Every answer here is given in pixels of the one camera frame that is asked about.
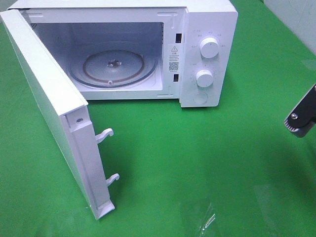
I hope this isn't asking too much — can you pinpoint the white microwave door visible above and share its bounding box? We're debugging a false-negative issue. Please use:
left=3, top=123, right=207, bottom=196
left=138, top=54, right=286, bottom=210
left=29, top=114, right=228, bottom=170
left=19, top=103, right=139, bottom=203
left=0, top=10, right=119, bottom=219

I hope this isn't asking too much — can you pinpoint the white microwave knob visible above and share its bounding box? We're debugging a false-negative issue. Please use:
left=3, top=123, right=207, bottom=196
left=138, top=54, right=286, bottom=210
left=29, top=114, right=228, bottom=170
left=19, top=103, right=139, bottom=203
left=196, top=69, right=214, bottom=88
left=199, top=37, right=220, bottom=58

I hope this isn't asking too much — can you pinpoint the lower white microwave knob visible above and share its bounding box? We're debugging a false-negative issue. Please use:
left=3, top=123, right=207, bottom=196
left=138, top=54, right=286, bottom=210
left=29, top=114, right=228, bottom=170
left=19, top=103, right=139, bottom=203
left=196, top=69, right=214, bottom=88

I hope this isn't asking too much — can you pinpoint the white microwave oven body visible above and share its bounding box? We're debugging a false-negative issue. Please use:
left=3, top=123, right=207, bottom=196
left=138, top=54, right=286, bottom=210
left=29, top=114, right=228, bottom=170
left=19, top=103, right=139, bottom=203
left=6, top=0, right=238, bottom=107

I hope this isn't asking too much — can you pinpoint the round white door button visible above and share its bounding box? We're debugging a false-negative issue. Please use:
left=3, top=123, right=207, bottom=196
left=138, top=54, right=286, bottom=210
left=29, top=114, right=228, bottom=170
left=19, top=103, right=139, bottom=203
left=193, top=92, right=208, bottom=104

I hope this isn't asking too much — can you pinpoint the upper white microwave knob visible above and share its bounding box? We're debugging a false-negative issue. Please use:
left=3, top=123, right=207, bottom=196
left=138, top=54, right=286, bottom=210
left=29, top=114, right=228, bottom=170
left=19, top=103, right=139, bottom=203
left=199, top=37, right=220, bottom=58

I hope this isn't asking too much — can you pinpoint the glass microwave turntable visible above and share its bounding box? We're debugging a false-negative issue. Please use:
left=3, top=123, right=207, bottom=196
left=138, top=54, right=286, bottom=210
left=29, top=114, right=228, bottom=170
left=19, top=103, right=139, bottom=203
left=69, top=41, right=162, bottom=89

